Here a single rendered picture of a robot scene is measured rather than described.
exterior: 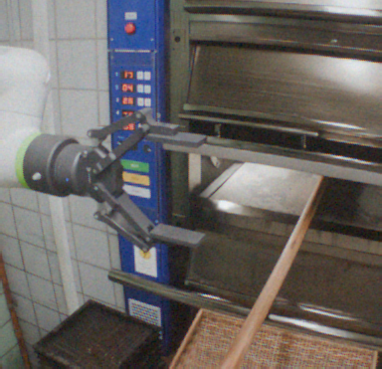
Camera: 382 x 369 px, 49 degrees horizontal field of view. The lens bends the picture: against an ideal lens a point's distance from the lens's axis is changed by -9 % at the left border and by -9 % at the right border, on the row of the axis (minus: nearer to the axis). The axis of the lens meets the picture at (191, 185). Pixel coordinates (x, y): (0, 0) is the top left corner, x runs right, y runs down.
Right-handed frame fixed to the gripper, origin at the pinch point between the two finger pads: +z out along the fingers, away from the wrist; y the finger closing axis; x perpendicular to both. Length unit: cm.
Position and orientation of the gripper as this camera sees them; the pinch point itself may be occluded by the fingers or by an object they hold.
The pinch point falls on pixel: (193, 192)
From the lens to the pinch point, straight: 58.3
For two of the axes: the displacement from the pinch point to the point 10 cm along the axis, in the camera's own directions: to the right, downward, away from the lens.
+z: 9.0, 1.7, -3.9
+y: 0.0, 9.2, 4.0
